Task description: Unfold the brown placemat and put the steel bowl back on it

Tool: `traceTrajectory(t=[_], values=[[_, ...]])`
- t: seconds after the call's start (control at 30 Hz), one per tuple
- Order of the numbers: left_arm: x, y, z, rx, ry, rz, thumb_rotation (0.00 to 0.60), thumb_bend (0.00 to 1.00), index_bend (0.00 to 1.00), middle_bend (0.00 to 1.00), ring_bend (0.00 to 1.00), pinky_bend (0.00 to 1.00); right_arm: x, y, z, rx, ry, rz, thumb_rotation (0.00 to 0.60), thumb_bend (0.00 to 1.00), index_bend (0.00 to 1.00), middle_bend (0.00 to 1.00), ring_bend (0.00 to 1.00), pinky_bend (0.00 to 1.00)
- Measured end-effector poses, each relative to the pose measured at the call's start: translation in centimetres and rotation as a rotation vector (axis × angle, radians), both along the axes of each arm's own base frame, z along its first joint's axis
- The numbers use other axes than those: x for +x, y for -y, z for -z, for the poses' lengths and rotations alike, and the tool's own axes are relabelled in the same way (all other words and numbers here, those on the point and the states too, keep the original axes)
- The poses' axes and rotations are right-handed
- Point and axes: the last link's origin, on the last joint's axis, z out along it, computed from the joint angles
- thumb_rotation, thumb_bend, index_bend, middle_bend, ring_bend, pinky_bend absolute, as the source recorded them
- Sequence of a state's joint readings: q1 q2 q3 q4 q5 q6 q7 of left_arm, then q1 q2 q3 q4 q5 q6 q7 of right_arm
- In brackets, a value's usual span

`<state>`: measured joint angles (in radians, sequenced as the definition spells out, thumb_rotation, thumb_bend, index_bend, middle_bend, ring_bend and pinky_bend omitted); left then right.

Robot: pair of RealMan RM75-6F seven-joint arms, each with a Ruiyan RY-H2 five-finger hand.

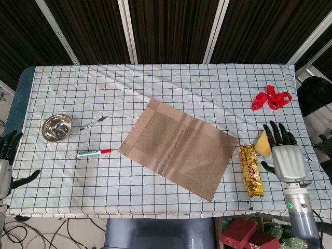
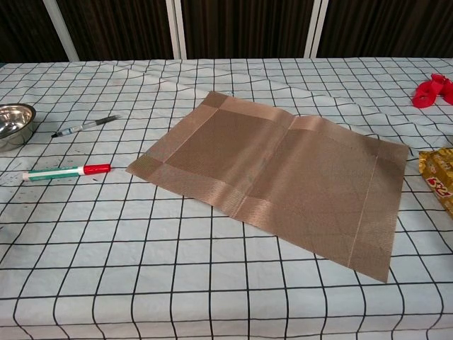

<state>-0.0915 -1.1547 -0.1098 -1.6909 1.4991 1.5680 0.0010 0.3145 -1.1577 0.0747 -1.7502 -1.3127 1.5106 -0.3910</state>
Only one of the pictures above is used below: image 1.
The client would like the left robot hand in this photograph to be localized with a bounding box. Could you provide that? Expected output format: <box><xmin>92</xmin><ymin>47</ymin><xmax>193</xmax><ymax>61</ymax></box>
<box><xmin>0</xmin><ymin>129</ymin><xmax>42</xmax><ymax>200</ymax></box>

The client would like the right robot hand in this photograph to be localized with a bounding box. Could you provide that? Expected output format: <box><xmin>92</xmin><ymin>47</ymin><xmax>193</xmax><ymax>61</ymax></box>
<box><xmin>260</xmin><ymin>120</ymin><xmax>307</xmax><ymax>184</ymax></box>

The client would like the metal bowl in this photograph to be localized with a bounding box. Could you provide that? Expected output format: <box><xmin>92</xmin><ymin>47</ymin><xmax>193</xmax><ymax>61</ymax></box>
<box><xmin>41</xmin><ymin>113</ymin><xmax>73</xmax><ymax>143</ymax></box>

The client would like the brown woven placemat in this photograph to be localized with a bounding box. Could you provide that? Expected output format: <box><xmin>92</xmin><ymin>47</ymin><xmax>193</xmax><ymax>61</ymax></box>
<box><xmin>118</xmin><ymin>98</ymin><xmax>239</xmax><ymax>202</ymax></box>

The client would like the yellow sponge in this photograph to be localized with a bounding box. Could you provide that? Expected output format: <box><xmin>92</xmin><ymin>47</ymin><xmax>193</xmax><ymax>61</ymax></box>
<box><xmin>253</xmin><ymin>130</ymin><xmax>273</xmax><ymax>158</ymax></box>

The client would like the gold snack packet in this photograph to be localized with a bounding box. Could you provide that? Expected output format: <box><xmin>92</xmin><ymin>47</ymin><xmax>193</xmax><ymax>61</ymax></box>
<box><xmin>238</xmin><ymin>144</ymin><xmax>265</xmax><ymax>200</ymax></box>

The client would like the black trash bin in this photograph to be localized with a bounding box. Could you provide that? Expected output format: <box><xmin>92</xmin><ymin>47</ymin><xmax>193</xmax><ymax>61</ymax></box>
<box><xmin>296</xmin><ymin>76</ymin><xmax>332</xmax><ymax>117</ymax></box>

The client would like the teal padded table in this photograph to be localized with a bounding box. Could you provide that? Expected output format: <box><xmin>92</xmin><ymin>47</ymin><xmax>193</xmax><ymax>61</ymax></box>
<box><xmin>0</xmin><ymin>66</ymin><xmax>36</xmax><ymax>146</ymax></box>

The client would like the green patterned cloth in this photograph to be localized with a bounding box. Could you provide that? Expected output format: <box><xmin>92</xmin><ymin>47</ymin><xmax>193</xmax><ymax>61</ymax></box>
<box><xmin>263</xmin><ymin>220</ymin><xmax>296</xmax><ymax>249</ymax></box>

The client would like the small red box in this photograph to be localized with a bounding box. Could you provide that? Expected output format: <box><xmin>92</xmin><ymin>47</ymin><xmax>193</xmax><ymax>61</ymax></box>
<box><xmin>247</xmin><ymin>232</ymin><xmax>281</xmax><ymax>249</ymax></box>

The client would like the large red box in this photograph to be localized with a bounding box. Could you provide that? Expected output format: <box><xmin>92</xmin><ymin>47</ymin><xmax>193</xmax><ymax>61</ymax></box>
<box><xmin>220</xmin><ymin>218</ymin><xmax>258</xmax><ymax>248</ymax></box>

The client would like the white marker red cap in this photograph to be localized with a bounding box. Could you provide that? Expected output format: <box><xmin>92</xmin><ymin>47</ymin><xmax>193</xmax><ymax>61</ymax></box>
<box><xmin>76</xmin><ymin>149</ymin><xmax>113</xmax><ymax>158</ymax></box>

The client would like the wooden crate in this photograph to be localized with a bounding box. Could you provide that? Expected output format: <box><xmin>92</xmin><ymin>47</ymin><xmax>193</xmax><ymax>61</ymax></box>
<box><xmin>216</xmin><ymin>216</ymin><xmax>265</xmax><ymax>249</ymax></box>

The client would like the thin black pen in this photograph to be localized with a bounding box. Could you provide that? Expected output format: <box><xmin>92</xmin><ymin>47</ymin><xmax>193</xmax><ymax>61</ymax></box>
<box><xmin>79</xmin><ymin>116</ymin><xmax>109</xmax><ymax>131</ymax></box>

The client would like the white checked tablecloth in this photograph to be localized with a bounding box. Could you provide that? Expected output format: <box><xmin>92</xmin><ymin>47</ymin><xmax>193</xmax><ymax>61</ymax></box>
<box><xmin>0</xmin><ymin>63</ymin><xmax>325</xmax><ymax>218</ymax></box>

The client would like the grey-blue robot torso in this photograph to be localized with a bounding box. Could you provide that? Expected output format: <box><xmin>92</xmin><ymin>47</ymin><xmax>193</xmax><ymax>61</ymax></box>
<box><xmin>104</xmin><ymin>217</ymin><xmax>216</xmax><ymax>249</ymax></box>

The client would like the red plastic chain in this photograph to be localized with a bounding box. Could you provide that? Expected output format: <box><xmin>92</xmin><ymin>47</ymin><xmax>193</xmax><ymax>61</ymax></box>
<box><xmin>251</xmin><ymin>85</ymin><xmax>293</xmax><ymax>112</ymax></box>

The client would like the black floor cable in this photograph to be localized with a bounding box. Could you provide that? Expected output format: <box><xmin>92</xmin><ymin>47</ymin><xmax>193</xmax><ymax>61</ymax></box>
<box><xmin>64</xmin><ymin>218</ymin><xmax>73</xmax><ymax>249</ymax></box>

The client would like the white partition post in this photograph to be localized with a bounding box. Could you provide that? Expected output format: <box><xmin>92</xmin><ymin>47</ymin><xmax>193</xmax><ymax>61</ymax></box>
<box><xmin>117</xmin><ymin>0</ymin><xmax>138</xmax><ymax>64</ymax></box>
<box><xmin>286</xmin><ymin>11</ymin><xmax>332</xmax><ymax>65</ymax></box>
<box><xmin>35</xmin><ymin>0</ymin><xmax>80</xmax><ymax>65</ymax></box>
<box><xmin>203</xmin><ymin>0</ymin><xmax>230</xmax><ymax>64</ymax></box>

